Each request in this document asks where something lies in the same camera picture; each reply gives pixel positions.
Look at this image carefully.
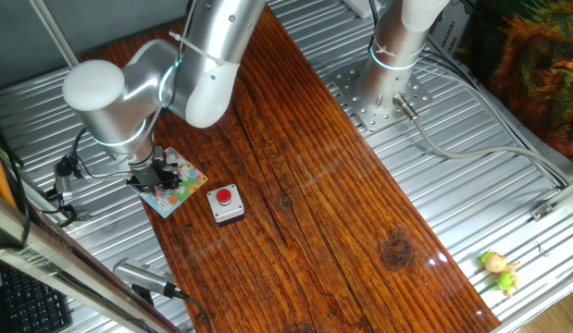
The black cable bundle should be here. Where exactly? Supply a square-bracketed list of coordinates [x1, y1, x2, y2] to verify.
[367, 0, 382, 52]

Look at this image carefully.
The black computer keyboard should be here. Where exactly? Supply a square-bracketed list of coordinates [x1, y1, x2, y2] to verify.
[0, 263, 74, 333]

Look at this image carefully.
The small silver camera on clamp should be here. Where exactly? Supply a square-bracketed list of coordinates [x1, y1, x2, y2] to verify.
[44, 164, 91, 223]

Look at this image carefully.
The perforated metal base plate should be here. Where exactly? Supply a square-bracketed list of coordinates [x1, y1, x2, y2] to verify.
[331, 59, 433, 133]

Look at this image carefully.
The silver ridged camera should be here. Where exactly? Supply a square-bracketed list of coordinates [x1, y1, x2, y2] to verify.
[112, 257, 185, 300]

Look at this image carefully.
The white box with red button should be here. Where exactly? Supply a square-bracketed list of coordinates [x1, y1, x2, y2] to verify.
[206, 183, 246, 228]

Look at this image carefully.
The black looping cable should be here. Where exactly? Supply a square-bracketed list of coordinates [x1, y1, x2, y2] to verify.
[0, 110, 32, 251]

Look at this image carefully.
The metal corner bracket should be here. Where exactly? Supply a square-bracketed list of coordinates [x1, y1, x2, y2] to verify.
[529, 178, 573, 222]

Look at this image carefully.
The colourful butterfly puzzle board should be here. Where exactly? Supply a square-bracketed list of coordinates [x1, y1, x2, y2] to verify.
[132, 146, 209, 219]

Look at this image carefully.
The thin white cable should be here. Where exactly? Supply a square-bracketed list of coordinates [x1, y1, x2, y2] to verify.
[419, 50, 573, 186]

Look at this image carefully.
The orange green furry plush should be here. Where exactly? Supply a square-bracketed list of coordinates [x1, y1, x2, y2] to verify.
[456, 0, 573, 168]

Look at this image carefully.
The thick grey cable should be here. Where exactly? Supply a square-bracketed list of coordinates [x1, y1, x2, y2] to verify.
[392, 92, 573, 186]

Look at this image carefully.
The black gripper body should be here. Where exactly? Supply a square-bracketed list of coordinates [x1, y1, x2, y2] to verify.
[127, 147, 169, 191]

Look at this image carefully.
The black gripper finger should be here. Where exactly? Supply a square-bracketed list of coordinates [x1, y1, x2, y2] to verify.
[154, 175, 183, 193]
[161, 154, 181, 177]

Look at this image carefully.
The printed sign board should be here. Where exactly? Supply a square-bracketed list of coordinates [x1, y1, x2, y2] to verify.
[427, 0, 475, 61]

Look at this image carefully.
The aluminium frame beam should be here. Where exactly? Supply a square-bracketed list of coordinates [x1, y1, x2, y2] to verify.
[0, 187, 181, 333]

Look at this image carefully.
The toy doll with green hat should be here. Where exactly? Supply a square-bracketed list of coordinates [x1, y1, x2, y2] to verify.
[479, 250, 522, 298]

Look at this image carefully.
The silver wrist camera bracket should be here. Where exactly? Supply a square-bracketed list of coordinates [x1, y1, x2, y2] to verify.
[75, 156, 139, 181]

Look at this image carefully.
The slanted aluminium pole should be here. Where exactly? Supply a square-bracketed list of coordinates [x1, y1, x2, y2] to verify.
[29, 0, 81, 70]

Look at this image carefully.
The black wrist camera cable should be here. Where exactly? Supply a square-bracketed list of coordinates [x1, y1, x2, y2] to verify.
[70, 127, 134, 179]

